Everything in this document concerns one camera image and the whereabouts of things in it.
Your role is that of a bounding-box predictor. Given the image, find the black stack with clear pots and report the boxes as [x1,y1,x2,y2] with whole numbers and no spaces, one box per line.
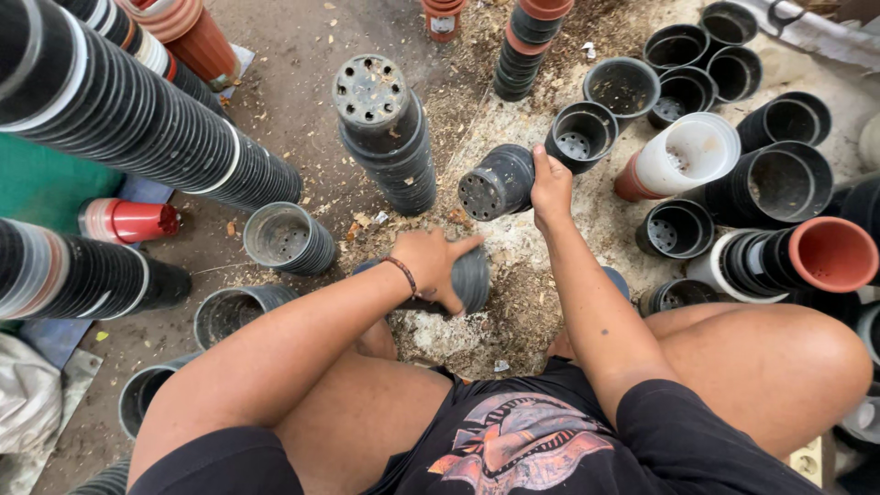
[0,218,193,322]

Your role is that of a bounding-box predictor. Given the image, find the short black pot stack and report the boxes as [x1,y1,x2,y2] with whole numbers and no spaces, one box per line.
[735,91,833,154]

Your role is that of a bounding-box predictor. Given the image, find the small terracotta pot stack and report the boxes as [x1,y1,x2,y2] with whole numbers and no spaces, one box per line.
[420,0,468,44]

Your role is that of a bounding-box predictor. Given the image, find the wide black pot stack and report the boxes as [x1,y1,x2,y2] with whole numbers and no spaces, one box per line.
[679,140,835,230]

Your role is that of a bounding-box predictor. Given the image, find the black ribbed plastic pot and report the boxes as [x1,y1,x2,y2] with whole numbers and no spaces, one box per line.
[395,246,491,317]

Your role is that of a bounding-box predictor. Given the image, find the brown beaded bracelet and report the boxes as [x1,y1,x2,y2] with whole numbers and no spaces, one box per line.
[380,256,419,298]

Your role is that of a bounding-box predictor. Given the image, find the short stack of grey-rimmed pots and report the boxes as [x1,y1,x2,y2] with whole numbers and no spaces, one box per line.
[242,201,338,278]

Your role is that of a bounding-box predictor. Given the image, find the upright stack of black pots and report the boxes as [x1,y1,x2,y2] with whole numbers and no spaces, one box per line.
[332,54,438,218]

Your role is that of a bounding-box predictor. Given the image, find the large black plastic pot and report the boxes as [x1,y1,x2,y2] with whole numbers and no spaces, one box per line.
[582,56,661,130]

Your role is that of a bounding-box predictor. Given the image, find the white plastic sack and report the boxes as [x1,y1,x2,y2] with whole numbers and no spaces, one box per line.
[0,333,64,455]

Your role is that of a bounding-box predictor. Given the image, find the red and clear pot stack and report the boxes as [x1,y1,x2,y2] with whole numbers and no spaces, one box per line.
[77,197,182,246]

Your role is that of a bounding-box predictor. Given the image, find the green tarp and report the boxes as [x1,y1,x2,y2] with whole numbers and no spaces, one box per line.
[0,132,126,235]

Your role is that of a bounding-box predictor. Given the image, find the white and terracotta pot stack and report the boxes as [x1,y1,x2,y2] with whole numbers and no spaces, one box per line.
[613,111,742,204]

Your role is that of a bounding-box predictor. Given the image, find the black pot stack, white bands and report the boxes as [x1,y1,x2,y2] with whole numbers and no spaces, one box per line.
[56,0,231,119]

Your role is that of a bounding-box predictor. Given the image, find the person's left hand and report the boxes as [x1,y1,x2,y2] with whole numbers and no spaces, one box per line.
[390,230,485,318]

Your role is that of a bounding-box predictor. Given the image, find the black printed shirt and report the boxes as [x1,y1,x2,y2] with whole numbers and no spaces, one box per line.
[128,356,826,495]

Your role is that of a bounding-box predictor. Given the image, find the long stack of black pots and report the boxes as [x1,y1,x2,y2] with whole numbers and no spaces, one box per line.
[0,0,304,215]

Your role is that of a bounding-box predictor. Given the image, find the blue sandal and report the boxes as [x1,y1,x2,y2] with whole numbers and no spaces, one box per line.
[600,266,631,301]

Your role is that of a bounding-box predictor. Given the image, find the mixed stack with terracotta pot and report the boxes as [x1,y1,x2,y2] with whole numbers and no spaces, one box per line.
[685,216,880,305]

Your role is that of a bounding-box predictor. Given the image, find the person's left leg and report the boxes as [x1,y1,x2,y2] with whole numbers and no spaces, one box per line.
[274,318,456,495]

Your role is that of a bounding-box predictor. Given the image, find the person's right leg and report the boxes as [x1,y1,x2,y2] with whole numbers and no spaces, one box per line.
[548,302,874,463]

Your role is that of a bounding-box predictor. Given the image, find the person's leg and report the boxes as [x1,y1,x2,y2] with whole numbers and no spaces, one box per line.
[548,302,874,463]
[274,318,456,495]

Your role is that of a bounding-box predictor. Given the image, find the black plastic pot with holes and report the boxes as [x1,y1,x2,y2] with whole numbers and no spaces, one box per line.
[458,143,538,223]

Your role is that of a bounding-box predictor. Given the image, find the heap of black and white pots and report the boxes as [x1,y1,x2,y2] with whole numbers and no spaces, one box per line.
[828,113,880,455]

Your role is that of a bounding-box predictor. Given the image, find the wide stack of terracotta pots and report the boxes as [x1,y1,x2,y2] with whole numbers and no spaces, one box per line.
[115,0,243,92]

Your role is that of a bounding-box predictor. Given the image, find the stack of dark ribbed pots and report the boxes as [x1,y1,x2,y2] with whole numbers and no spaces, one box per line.
[64,456,133,495]

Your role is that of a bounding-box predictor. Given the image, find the black and terracotta pot stack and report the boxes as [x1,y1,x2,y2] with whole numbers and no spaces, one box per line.
[492,0,576,103]

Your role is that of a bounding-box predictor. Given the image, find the person's right hand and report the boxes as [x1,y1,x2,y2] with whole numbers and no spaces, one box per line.
[530,144,576,235]

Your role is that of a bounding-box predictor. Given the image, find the grey-rimmed black pot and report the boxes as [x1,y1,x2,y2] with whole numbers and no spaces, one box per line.
[117,351,205,441]
[193,284,301,352]

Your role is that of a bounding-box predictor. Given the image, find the grey tarp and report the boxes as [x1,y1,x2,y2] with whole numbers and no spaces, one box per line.
[746,0,880,72]

